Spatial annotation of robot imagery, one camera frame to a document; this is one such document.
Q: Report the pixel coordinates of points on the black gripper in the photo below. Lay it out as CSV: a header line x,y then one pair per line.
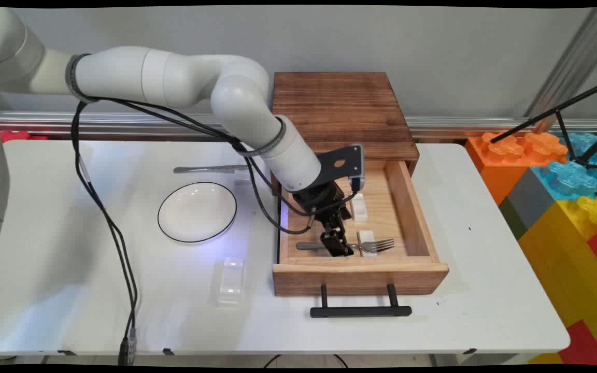
x,y
319,199

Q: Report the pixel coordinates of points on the steel serrated table knife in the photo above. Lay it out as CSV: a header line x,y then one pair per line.
x,y
200,169

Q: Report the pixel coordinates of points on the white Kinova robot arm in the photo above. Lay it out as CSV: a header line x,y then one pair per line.
x,y
184,77

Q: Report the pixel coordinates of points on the white ceramic cutlery rest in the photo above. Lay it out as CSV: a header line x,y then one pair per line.
x,y
367,243
359,206
231,282

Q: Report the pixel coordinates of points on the steel fork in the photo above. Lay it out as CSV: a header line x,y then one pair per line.
x,y
376,245

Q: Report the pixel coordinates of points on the light wooden drawer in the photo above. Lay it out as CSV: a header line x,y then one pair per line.
x,y
360,278

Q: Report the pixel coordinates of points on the dark wooden cabinet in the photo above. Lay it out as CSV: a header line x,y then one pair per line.
x,y
340,109

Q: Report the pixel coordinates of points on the white plate with black rim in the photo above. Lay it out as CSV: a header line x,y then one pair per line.
x,y
197,212

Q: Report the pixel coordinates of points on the orange giant toy brick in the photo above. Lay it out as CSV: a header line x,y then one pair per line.
x,y
506,160

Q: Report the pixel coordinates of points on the gray giant toy brick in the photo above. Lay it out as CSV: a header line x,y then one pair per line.
x,y
529,194

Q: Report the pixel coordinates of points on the yellow giant toy brick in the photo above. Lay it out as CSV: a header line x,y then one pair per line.
x,y
563,259

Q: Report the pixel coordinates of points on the translucent blue toy brick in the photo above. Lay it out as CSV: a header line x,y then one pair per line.
x,y
573,178

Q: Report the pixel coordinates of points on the black tripod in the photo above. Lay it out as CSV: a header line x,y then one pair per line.
x,y
568,132

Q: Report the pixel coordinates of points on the red giant toy brick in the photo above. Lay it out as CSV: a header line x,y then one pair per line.
x,y
586,344

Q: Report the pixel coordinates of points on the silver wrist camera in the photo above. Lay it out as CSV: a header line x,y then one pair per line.
x,y
357,183

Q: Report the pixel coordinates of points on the black camera mounting bracket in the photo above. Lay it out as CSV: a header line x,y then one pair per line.
x,y
342,163

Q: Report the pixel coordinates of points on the aluminium wall rail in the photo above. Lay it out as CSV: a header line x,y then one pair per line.
x,y
449,125

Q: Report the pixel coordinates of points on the aluminium diagonal post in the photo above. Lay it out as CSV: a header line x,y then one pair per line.
x,y
573,62

